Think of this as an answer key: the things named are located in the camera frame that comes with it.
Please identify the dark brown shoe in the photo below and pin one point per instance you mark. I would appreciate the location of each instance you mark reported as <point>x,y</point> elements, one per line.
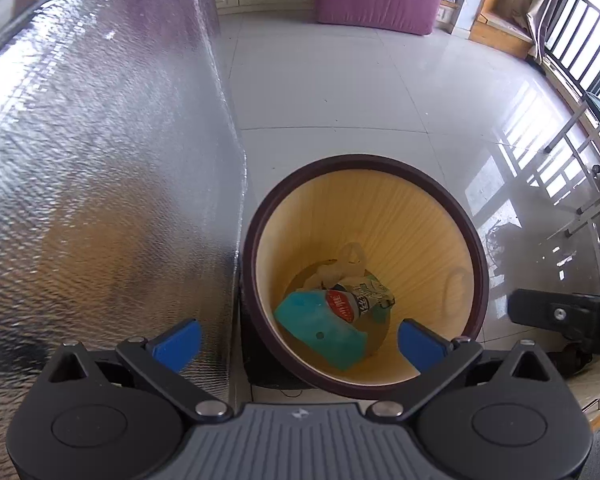
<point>572,360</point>

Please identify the wooden steps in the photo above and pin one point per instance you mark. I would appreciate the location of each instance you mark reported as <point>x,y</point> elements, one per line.
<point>500,35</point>

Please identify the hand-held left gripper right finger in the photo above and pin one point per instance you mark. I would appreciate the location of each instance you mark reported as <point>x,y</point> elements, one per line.
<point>421,346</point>

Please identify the black window railing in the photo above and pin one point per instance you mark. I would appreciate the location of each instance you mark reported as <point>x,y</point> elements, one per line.
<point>570,25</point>

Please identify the crumpled printed wrapper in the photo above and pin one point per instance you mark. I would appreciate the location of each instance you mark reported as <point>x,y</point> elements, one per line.
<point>366,300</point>

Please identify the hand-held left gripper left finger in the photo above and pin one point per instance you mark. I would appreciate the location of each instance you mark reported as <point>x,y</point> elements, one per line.
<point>177,346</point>

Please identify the silver foil insulation sheet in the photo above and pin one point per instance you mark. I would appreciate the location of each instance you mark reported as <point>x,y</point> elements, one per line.
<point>105,160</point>

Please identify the wood pattern trash bin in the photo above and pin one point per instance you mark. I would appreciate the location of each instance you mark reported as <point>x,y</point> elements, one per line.
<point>380,220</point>

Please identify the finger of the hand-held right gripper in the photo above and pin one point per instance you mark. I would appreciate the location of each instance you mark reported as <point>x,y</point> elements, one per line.
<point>555,312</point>

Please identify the beige curtain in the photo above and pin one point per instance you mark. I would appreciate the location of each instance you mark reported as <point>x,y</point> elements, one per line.
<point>542,20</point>

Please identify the patterned tablecloth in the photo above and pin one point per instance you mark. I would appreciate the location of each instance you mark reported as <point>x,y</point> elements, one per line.
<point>20,5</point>

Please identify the blue plastic packet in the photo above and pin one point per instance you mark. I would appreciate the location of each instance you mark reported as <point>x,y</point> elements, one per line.
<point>310,321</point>

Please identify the white plastic bag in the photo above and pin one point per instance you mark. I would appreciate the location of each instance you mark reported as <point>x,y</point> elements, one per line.
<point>336,270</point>

